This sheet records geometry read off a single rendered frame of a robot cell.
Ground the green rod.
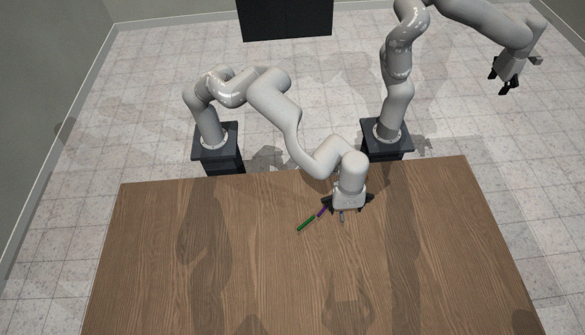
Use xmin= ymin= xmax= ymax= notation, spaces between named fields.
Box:
xmin=297 ymin=215 xmax=315 ymax=231

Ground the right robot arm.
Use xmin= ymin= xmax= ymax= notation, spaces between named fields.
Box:
xmin=182 ymin=63 xmax=369 ymax=196

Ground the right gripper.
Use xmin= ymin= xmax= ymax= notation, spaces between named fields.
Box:
xmin=321 ymin=184 xmax=374 ymax=215

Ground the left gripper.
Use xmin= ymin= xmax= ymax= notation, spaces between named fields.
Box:
xmin=487 ymin=48 xmax=527 ymax=95

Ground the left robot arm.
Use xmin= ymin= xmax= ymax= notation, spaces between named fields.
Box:
xmin=372 ymin=0 xmax=548 ymax=144

